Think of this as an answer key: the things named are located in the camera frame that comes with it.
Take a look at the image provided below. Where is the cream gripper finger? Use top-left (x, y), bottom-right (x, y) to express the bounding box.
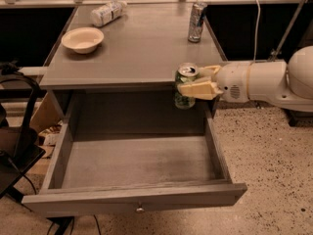
top-left (199, 65), bottom-right (221, 78)
top-left (177, 76), bottom-right (223, 100)

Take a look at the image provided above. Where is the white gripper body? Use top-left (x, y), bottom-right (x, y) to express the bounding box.
top-left (216, 65), bottom-right (250, 103)

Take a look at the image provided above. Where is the green soda can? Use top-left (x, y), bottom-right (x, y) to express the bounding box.
top-left (174, 63), bottom-right (199, 110)

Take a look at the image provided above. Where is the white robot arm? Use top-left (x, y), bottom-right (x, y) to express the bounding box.
top-left (178, 46), bottom-right (313, 112)

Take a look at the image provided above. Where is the silver blue slim can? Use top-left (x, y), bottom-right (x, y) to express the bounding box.
top-left (188, 2), bottom-right (206, 43)

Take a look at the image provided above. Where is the grey cabinet with top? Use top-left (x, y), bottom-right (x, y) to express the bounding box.
top-left (38, 2), bottom-right (233, 119)

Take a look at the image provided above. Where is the open grey top drawer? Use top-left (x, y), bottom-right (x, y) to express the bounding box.
top-left (22, 91), bottom-right (247, 217)

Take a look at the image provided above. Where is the round metal drawer knob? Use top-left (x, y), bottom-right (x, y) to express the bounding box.
top-left (135, 207), bottom-right (145, 213)

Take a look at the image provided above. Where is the clear plastic water bottle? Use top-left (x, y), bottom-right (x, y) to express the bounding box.
top-left (90, 1), bottom-right (127, 27)

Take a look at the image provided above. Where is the white bowl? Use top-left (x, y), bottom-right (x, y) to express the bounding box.
top-left (62, 27), bottom-right (104, 54)

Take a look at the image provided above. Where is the black chair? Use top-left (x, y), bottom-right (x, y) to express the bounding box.
top-left (0, 62), bottom-right (45, 202)

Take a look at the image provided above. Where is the grey horizontal rail beam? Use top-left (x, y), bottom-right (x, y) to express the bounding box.
top-left (226, 60), bottom-right (254, 66)

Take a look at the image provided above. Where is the white cable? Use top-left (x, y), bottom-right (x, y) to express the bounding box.
top-left (247, 0), bottom-right (261, 63)

